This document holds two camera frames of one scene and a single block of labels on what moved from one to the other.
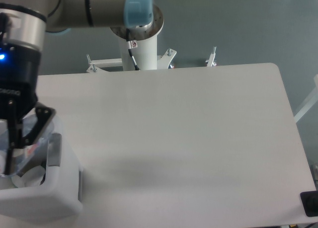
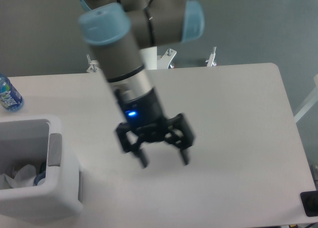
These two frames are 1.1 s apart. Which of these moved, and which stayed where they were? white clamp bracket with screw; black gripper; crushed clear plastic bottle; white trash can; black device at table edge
Moved: black gripper; crushed clear plastic bottle
Stayed: black device at table edge; white trash can; white clamp bracket with screw
